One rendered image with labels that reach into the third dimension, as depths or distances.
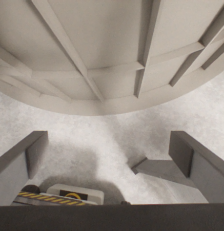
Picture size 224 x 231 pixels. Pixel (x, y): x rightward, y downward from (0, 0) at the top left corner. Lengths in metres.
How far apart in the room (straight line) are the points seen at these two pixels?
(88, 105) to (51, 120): 0.24
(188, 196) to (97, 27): 0.57
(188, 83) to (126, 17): 0.66
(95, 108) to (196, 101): 0.55
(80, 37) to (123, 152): 0.64
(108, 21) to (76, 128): 0.67
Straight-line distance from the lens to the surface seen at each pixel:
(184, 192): 0.63
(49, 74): 0.59
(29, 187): 0.95
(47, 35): 0.42
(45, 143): 0.16
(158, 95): 0.91
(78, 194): 0.82
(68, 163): 0.95
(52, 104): 0.99
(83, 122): 0.93
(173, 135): 0.16
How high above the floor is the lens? 0.89
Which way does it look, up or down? 79 degrees down
